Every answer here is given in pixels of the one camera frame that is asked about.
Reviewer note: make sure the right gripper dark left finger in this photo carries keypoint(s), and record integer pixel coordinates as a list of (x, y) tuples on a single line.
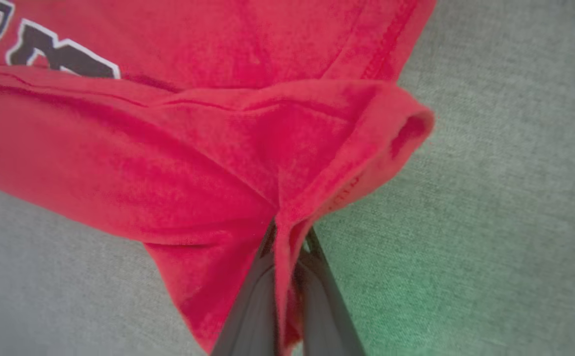
[(253, 321)]

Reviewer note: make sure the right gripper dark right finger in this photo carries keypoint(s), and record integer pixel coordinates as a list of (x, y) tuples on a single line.
[(327, 321)]

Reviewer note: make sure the red Bulls jersey white sleeves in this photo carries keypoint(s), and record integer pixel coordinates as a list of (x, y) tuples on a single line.
[(168, 148)]

